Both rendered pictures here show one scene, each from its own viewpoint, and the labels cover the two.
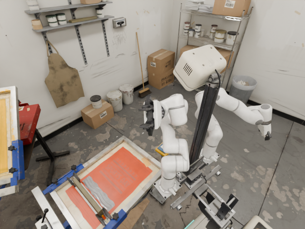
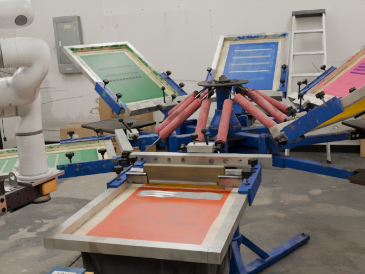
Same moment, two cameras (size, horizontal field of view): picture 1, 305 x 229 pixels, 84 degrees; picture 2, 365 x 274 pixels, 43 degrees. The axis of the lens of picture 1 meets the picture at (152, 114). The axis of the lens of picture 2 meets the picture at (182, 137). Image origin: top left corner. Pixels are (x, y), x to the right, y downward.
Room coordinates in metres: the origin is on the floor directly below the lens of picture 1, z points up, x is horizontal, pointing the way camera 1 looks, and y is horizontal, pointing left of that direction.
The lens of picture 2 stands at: (2.27, -0.26, 1.61)
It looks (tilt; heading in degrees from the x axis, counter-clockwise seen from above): 13 degrees down; 156
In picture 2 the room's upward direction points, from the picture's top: 4 degrees counter-clockwise
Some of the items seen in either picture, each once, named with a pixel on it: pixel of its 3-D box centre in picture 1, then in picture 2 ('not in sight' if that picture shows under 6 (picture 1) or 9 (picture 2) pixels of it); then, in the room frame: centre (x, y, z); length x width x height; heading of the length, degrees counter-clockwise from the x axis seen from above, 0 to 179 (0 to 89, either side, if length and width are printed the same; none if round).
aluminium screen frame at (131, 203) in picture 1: (110, 179); (168, 203); (0.73, 0.35, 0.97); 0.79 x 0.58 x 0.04; 138
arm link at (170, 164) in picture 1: (170, 166); (23, 111); (0.60, -0.12, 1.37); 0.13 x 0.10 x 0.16; 90
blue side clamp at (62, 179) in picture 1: (67, 178); (250, 184); (0.73, 0.72, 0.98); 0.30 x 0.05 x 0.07; 138
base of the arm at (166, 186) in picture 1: (169, 181); (29, 154); (0.58, -0.12, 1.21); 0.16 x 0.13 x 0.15; 37
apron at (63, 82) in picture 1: (61, 74); not in sight; (2.44, 1.44, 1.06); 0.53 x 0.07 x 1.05; 138
